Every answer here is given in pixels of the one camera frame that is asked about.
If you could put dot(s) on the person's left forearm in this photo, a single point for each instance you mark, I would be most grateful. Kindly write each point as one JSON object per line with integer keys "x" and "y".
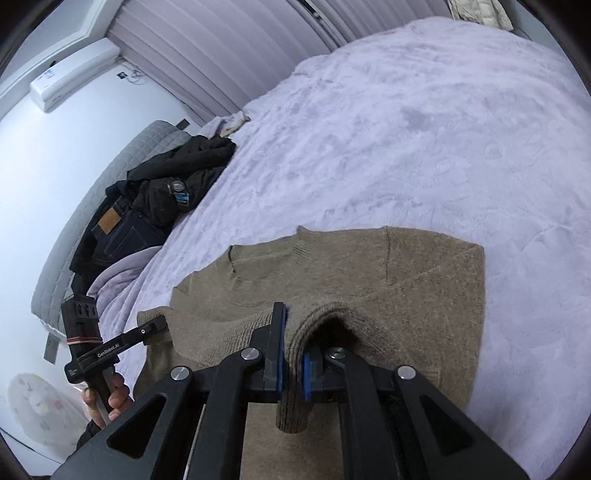
{"x": 90, "y": 436}

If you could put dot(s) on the black jacket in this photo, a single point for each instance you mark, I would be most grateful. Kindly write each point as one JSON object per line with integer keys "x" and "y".
{"x": 194, "y": 161}

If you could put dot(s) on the white air conditioner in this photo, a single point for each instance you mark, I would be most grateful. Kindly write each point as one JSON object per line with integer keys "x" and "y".
{"x": 69, "y": 74}

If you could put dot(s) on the person's left hand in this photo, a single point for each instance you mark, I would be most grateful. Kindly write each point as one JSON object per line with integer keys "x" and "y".
{"x": 117, "y": 397}

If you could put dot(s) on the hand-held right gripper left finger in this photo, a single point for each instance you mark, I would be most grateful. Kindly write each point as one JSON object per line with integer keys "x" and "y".
{"x": 282, "y": 369}

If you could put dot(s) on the bed with white cover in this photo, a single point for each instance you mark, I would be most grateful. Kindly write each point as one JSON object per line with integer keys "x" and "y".
{"x": 392, "y": 138}

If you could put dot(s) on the beige cloth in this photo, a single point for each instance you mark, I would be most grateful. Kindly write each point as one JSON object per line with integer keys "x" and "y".
{"x": 235, "y": 125}

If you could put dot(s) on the grey lavender throw blanket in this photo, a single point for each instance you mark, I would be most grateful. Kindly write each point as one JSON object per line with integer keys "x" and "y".
{"x": 120, "y": 281}

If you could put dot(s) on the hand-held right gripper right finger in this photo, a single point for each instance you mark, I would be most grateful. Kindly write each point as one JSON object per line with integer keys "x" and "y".
{"x": 306, "y": 378}

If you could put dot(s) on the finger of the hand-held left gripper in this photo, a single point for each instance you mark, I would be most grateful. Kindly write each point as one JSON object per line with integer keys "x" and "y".
{"x": 150, "y": 328}

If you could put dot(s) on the grey quilted headboard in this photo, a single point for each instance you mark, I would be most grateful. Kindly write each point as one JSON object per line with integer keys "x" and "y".
{"x": 92, "y": 184}

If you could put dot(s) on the dark blue jeans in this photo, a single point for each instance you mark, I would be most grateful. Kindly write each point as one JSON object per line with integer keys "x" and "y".
{"x": 120, "y": 235}

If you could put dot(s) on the white puffer jacket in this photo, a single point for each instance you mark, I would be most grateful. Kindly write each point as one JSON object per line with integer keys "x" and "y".
{"x": 480, "y": 11}

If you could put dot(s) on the olive brown knit sweater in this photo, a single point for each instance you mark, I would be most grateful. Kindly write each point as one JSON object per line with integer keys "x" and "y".
{"x": 369, "y": 277}

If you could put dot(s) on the white pleated curtain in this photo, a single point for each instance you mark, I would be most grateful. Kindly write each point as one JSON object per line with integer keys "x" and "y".
{"x": 369, "y": 18}
{"x": 207, "y": 46}

